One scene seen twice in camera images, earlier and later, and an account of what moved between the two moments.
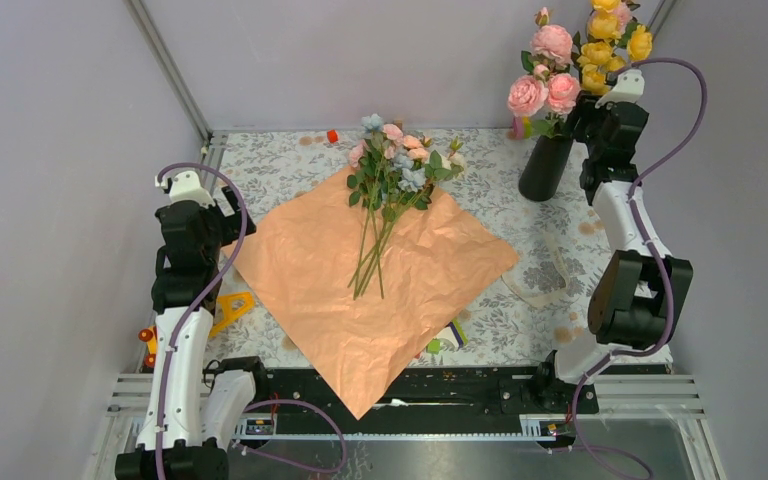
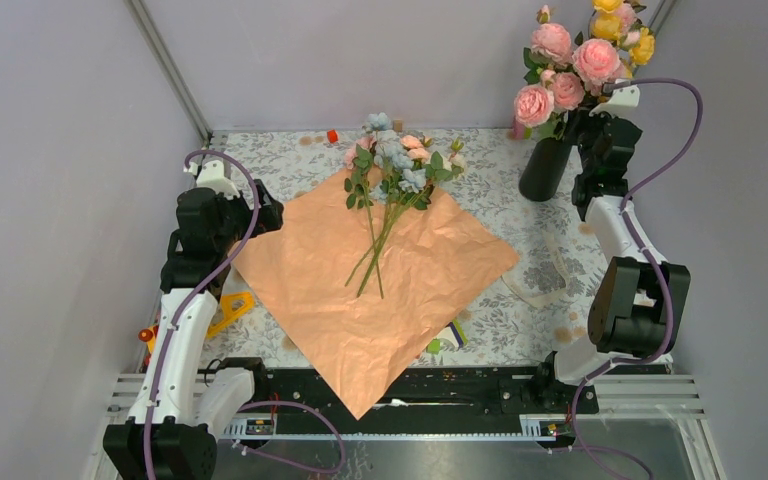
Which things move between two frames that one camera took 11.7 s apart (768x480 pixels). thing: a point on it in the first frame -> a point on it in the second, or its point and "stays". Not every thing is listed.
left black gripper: x=232 y=224 -> x=269 y=210
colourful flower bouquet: x=393 y=171 stays
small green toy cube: x=433 y=347 stays
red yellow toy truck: x=227 y=306 stays
